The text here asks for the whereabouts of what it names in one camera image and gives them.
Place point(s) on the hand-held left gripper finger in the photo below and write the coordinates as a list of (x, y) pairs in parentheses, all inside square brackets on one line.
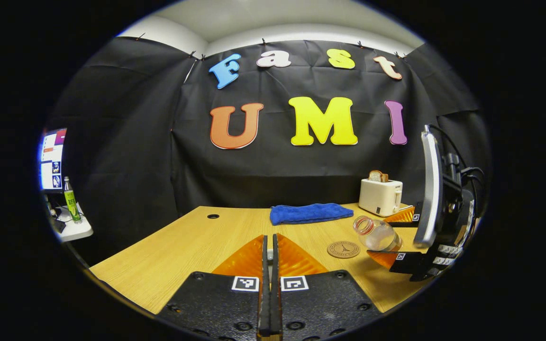
[(264, 293), (276, 293)]

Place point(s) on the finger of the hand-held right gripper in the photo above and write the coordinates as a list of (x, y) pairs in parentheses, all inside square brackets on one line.
[(408, 218), (408, 263)]

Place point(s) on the clear plastic water bottle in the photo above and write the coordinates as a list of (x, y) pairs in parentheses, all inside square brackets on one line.
[(379, 234)]

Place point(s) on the round wooden coaster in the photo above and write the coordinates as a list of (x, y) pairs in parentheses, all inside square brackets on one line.
[(343, 249)]

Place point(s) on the green drink bottle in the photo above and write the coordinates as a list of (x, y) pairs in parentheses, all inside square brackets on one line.
[(71, 201)]

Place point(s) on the white toaster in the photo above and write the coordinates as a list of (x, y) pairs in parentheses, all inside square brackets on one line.
[(379, 196)]

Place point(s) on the toasted bread slice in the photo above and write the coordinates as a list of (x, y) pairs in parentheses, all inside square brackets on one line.
[(378, 176)]

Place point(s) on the blue folded towel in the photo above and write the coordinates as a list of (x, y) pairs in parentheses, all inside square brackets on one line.
[(311, 213)]

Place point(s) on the white side table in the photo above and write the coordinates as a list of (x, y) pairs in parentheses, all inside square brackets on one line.
[(76, 229)]

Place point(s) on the computer monitor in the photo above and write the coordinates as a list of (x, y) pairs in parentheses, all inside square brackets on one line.
[(52, 158)]

